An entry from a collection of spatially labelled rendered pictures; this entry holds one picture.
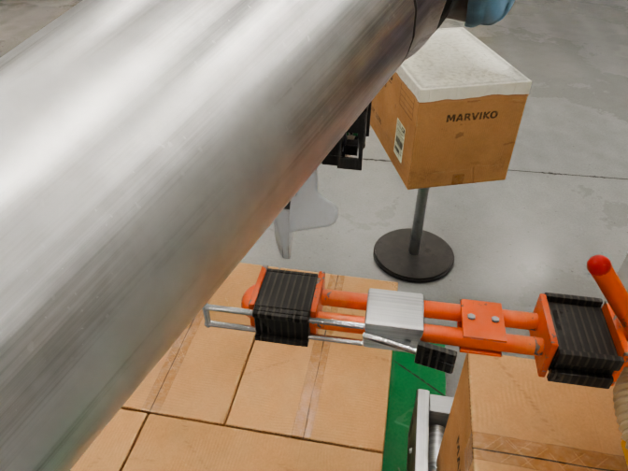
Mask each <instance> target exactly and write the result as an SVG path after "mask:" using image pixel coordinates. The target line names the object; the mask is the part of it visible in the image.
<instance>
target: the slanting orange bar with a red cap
mask: <svg viewBox="0 0 628 471"><path fill-rule="evenodd" d="M587 269H588V271H589V272H590V273H591V274H592V277H593V278H594V280H595V282H596V283H597V285H598V286H599V288H600V290H601V291H602V293H603V295H604V296H605V298H606V300H607V301H608V303H609V304H610V306H611V308H612V309H613V311H614V313H615V314H616V316H617V318H618V319H619V321H620V323H621V325H622V326H623V328H624V330H625V331H626V333H627V335H628V292H627V291H626V289H625V288H624V286H623V284H622V282H621V280H620V278H619V276H618V275H617V273H616V271H615V270H614V268H613V266H612V263H611V262H610V260H609V259H608V258H607V257H606V256H604V255H594V256H593V257H591V258H590V260H589V261H588V262H587Z"/></svg>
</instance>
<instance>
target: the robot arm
mask: <svg viewBox="0 0 628 471"><path fill-rule="evenodd" d="M514 2H515V0H82V1H81V2H79V3H78V4H76V5H75V6H73V7H72V8H70V9H69V10H67V11H66V12H65V13H64V14H63V15H61V16H60V17H58V18H57V19H55V20H54V21H52V22H51V23H49V24H48V25H46V26H45V27H43V28H42V29H41V30H39V31H38V32H36V33H35V34H33V35H32V36H30V37H29V38H27V39H26V40H24V41H23V42H22V43H21V44H20V45H18V46H17V47H15V48H14V49H12V50H11V51H9V52H8V53H6V54H5V55H3V56H2V57H1V58H0V471H70V470H71V468H72V467H73V466H74V465H75V463H76V462H77V461H78V460H79V458H80V457H81V456H82V455H83V453H84V452H85V451H86V450H87V448H88V447H90V445H91V444H92V443H93V442H94V440H95V439H96V438H97V437H98V436H99V435H100V433H101V432H102V431H103V430H104V428H105V427H106V426H107V425H108V423H109V422H110V421H111V420H112V418H113V417H114V416H115V415H116V414H117V412H118V411H119V410H120V409H121V407H122V406H123V405H124V403H125V402H126V401H127V400H128V399H129V397H130V396H131V395H132V394H133V392H134V391H135V390H136V389H137V387H138V386H139V385H140V384H141V382H142V381H143V380H144V379H145V378H146V376H147V375H148V374H149V373H150V371H151V370H152V369H153V368H154V366H155V365H156V364H157V363H158V362H159V361H160V360H161V359H162V358H163V356H164V355H165V354H166V352H167V351H168V350H169V349H170V347H171V346H172V345H173V344H174V343H175V341H176V340H177V339H178V337H179V336H180V335H181V334H182V333H183V331H184V330H185V329H186V328H187V326H188V325H189V324H190V323H191V322H192V320H193V319H194V318H195V316H196V315H197V314H198V313H199V312H200V310H201V309H202V308H203V307H204V305H205V304H206V303H207V301H208V300H209V299H210V298H211V297H212V295H213V294H214V293H215V292H216V291H217V290H218V289H219V288H220V286H221V285H222V284H223V282H224V281H225V280H226V279H227V278H228V277H229V275H230V274H231V273H232V272H233V270H234V269H235V268H236V267H237V265H238V264H239V263H240V262H241V260H242V259H243V258H244V257H245V256H246V254H247V253H248V252H249V251H250V249H251V248H252V247H253V245H254V244H255V243H256V242H257V241H258V239H259V238H260V237H261V236H262V234H263V233H264V232H265V231H266V229H267V228H268V227H269V226H270V224H271V223H272V222H274V225H275V238H276V241H277V244H278V248H279V250H280V252H281V255H282V257H283V258H284V259H290V257H291V247H292V238H293V232H296V231H302V230H308V229H314V228H321V227H326V226H330V225H332V224H334V223H335V221H336V219H337V216H338V210H337V206H336V205H335V204H334V203H333V202H331V201H329V200H328V199H326V198H325V197H323V196H322V195H320V194H319V192H318V166H319V165H320V164H321V162H322V164H330V165H337V168H342V169H352V170H362V164H363V150H364V148H365V137H366V136H369V129H370V116H371V104H372V100H373V99H374V98H375V96H376V95H377V94H378V92H379V91H380V90H381V89H382V87H383V86H384V85H385V84H386V83H387V81H388V80H389V79H390V78H391V76H392V75H393V74H394V73H395V71H396V70H397V69H398V68H399V66H400V65H401V64H402V63H403V62H404V60H406V59H408V58H409V57H411V56H412V55H414V54H415V53H416V52H417V51H418V50H419V49H420V48H421V47H422V46H423V45H425V43H426V42H427V41H428V39H429V38H430V37H431V36H432V34H433V33H434V32H435V31H436V30H437V29H438V28H439V27H440V25H441V24H442V23H443V21H444V20H445V19H446V18H447V19H452V20H456V21H464V26H465V27H470V28H472V27H476V26H478V25H493V24H496V23H497V22H499V21H501V20H502V19H503V18H504V17H505V16H506V14H507V13H508V12H509V11H510V9H511V7H512V6H513V4H514ZM358 150H359V158H351V157H350V156H352V155H355V156H357V154H358Z"/></svg>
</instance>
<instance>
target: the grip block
mask: <svg viewBox="0 0 628 471"><path fill-rule="evenodd" d="M602 304H603V300H602V298H595V297H587V296H578V295H570V294H561V293H544V294H543V293H541V294H540V295H539V297H538V299H537V302H536V305H535V309H534V312H533V313H537V314H538V318H539V322H538V327H537V330H536V331H533V330H529V332H530V336H534V337H542V338H543V339H544V342H545V349H544V354H543V356H535V364H536V369H537V374H538V376H539V377H542V378H544V377H545V376H546V374H547V372H548V370H549V372H548V375H547V379H548V381H552V382H559V383H566V384H574V385H580V386H588V387H595V388H602V389H609V388H610V386H614V384H615V382H616V380H617V379H618V377H619V375H620V374H621V371H622V369H623V368H624V367H625V365H626V364H627V362H628V343H627V341H626V338H625V335H624V333H623V330H622V329H621V324H620V322H619V319H618V318H617V316H616V314H615V313H614V311H613V309H612V308H611V306H610V304H609V303H608V301H605V303H604V305H603V307H602V308H601V305H602Z"/></svg>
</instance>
